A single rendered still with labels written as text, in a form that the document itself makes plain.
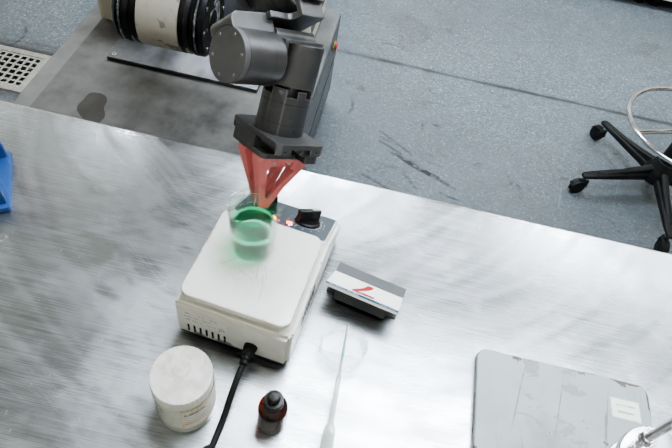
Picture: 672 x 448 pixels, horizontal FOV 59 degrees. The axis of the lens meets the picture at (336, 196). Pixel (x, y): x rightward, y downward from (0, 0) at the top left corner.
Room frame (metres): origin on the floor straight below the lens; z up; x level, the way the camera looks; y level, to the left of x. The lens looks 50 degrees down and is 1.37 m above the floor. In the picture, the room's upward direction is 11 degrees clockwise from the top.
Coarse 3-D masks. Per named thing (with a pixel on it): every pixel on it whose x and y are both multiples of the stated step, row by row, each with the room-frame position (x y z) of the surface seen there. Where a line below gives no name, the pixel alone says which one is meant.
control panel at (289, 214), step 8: (288, 208) 0.46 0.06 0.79; (296, 208) 0.47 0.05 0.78; (280, 216) 0.44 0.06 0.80; (288, 216) 0.44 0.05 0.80; (280, 224) 0.42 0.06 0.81; (288, 224) 0.42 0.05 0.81; (296, 224) 0.43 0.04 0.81; (320, 224) 0.44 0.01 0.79; (328, 224) 0.45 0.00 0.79; (312, 232) 0.42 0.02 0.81; (320, 232) 0.42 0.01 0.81; (328, 232) 0.43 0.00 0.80
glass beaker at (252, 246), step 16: (240, 192) 0.38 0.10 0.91; (256, 192) 0.38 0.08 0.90; (240, 208) 0.38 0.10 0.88; (272, 208) 0.38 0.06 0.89; (272, 224) 0.35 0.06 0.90; (240, 240) 0.34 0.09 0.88; (256, 240) 0.34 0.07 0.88; (272, 240) 0.35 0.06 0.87; (240, 256) 0.34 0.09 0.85; (256, 256) 0.34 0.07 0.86
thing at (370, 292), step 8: (336, 272) 0.40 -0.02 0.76; (336, 280) 0.38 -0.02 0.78; (344, 280) 0.38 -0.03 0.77; (352, 280) 0.39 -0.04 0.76; (352, 288) 0.37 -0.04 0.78; (360, 288) 0.38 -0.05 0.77; (368, 288) 0.38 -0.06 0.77; (368, 296) 0.36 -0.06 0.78; (376, 296) 0.37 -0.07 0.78; (384, 296) 0.37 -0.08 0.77; (392, 296) 0.38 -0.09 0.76; (384, 304) 0.35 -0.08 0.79; (392, 304) 0.36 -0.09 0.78
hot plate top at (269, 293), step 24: (216, 240) 0.36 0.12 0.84; (288, 240) 0.38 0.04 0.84; (312, 240) 0.38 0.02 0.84; (216, 264) 0.33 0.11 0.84; (240, 264) 0.34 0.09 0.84; (264, 264) 0.34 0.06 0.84; (288, 264) 0.35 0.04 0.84; (312, 264) 0.35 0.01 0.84; (192, 288) 0.30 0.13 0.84; (216, 288) 0.30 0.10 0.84; (240, 288) 0.31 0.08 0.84; (264, 288) 0.31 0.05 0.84; (288, 288) 0.32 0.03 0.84; (240, 312) 0.28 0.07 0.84; (264, 312) 0.29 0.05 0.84; (288, 312) 0.29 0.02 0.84
